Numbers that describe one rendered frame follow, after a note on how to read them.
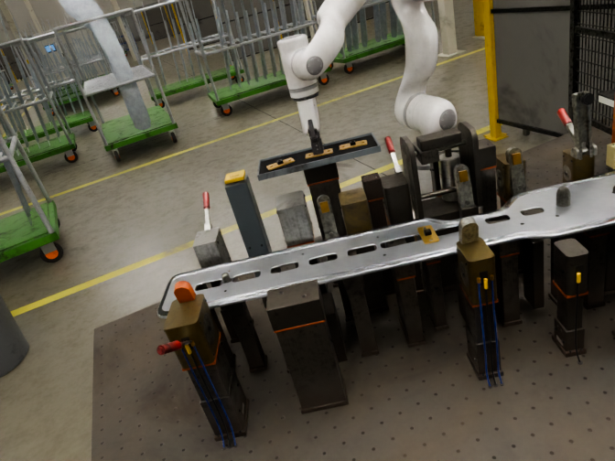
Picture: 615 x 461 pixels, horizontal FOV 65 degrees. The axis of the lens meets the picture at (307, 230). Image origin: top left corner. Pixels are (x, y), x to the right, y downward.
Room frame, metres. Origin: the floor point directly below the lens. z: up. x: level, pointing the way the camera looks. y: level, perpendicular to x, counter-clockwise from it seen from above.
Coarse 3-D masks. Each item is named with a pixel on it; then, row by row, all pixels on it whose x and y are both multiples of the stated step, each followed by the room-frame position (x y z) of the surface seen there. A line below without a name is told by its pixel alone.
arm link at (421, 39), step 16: (400, 0) 1.56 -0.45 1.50; (416, 0) 1.53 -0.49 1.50; (400, 16) 1.56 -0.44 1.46; (416, 16) 1.54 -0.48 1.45; (416, 32) 1.51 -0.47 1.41; (432, 32) 1.50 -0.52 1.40; (416, 48) 1.50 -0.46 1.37; (432, 48) 1.50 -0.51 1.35; (416, 64) 1.51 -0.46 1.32; (432, 64) 1.51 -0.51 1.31; (416, 80) 1.53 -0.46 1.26; (400, 96) 1.58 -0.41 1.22; (400, 112) 1.57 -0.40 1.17
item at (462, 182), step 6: (456, 168) 1.17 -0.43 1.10; (462, 168) 1.17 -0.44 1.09; (468, 168) 1.17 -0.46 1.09; (456, 174) 1.17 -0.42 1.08; (462, 174) 1.16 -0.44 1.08; (468, 174) 1.16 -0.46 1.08; (456, 180) 1.17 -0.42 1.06; (462, 180) 1.16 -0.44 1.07; (468, 180) 1.15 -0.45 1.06; (456, 186) 1.18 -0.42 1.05; (462, 186) 1.16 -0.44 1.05; (468, 186) 1.16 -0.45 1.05; (462, 192) 1.16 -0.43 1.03; (468, 192) 1.15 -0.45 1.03; (462, 198) 1.15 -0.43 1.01; (468, 198) 1.15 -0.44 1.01; (462, 204) 1.15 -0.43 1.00; (468, 204) 1.14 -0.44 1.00
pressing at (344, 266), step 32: (544, 192) 1.10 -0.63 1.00; (576, 192) 1.06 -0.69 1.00; (608, 192) 1.02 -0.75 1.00; (416, 224) 1.11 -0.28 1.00; (448, 224) 1.07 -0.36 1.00; (480, 224) 1.03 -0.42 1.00; (512, 224) 0.99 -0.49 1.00; (544, 224) 0.95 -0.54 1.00; (576, 224) 0.92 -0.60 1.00; (608, 224) 0.90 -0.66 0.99; (256, 256) 1.16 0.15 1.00; (288, 256) 1.12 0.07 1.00; (320, 256) 1.08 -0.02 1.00; (352, 256) 1.04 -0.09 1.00; (384, 256) 1.00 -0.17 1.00; (416, 256) 0.97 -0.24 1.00; (224, 288) 1.05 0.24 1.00; (256, 288) 1.01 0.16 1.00
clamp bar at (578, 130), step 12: (576, 96) 1.16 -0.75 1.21; (588, 96) 1.13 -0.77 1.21; (576, 108) 1.16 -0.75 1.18; (588, 108) 1.15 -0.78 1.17; (576, 120) 1.16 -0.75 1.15; (588, 120) 1.15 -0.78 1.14; (576, 132) 1.16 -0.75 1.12; (588, 132) 1.15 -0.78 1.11; (576, 144) 1.16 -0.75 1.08; (588, 144) 1.14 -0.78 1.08
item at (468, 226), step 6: (462, 222) 0.89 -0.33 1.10; (468, 222) 0.88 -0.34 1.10; (474, 222) 0.88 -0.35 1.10; (462, 228) 0.88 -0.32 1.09; (468, 228) 0.88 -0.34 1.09; (474, 228) 0.88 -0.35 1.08; (462, 234) 0.89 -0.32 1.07; (468, 234) 0.89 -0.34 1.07; (474, 234) 0.89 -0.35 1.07; (462, 240) 0.89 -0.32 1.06; (468, 240) 0.89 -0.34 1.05; (474, 240) 0.89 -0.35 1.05
